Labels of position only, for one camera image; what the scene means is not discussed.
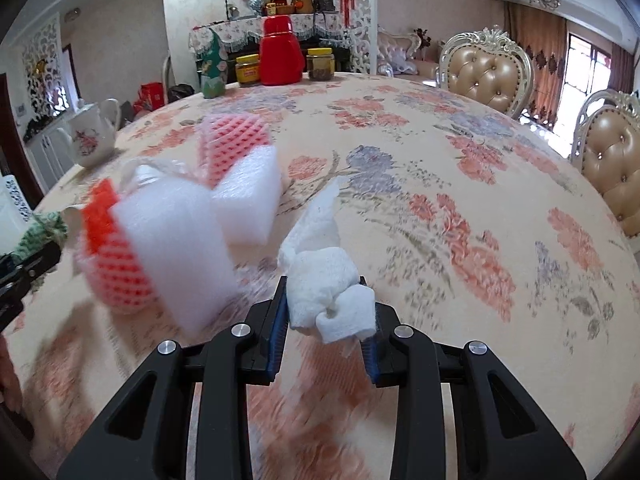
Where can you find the blue white vase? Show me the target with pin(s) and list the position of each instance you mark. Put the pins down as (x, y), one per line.
(256, 5)

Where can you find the red foam net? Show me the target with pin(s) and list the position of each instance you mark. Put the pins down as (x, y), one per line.
(105, 260)

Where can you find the green foam net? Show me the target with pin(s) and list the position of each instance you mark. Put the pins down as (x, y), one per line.
(42, 230)

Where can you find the black bag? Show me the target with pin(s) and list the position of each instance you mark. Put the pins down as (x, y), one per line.
(180, 93)

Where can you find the window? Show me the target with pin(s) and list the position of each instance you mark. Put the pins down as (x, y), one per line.
(590, 67)

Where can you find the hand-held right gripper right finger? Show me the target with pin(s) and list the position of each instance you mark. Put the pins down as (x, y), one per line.
(370, 360)

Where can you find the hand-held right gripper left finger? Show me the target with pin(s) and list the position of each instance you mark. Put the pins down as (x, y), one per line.
(277, 350)

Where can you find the brown basket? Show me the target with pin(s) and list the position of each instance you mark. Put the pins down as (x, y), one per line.
(284, 6)

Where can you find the dark red flower arrangement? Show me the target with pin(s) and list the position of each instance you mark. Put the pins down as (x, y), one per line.
(422, 37)

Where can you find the green ceramic bottle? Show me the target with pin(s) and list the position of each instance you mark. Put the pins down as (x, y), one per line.
(212, 70)

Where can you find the floral fringed piano cover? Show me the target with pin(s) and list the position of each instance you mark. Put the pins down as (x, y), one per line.
(235, 30)

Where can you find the black piano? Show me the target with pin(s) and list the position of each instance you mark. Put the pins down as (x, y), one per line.
(240, 50)

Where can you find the red thermos jug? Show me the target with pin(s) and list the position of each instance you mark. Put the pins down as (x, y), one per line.
(280, 55)

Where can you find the large white foam block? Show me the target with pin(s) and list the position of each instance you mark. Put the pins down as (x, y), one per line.
(175, 250)

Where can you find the white carved sofa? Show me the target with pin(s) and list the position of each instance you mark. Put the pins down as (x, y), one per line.
(400, 50)

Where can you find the dark pickle glass jar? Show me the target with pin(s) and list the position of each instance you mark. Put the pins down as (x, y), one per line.
(321, 66)

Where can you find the yellow label glass jar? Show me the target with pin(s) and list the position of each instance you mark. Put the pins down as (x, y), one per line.
(247, 72)

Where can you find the white low cabinet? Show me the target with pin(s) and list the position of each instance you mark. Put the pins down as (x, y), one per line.
(50, 155)

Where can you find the white floral teapot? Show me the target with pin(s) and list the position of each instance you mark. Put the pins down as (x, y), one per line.
(90, 140)

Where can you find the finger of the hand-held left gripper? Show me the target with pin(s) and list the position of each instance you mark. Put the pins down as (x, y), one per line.
(11, 305)
(35, 265)

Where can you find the brown patterned curtain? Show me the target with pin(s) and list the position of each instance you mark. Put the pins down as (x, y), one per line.
(535, 60)

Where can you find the dark candlestick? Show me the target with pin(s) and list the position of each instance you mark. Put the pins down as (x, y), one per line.
(230, 10)

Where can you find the red gift box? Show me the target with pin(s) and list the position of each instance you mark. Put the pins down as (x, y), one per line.
(151, 96)

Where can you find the pink foam net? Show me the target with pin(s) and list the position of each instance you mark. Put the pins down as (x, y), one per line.
(232, 140)

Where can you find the beige tufted dining chair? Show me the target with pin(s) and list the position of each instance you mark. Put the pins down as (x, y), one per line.
(485, 75)
(615, 160)

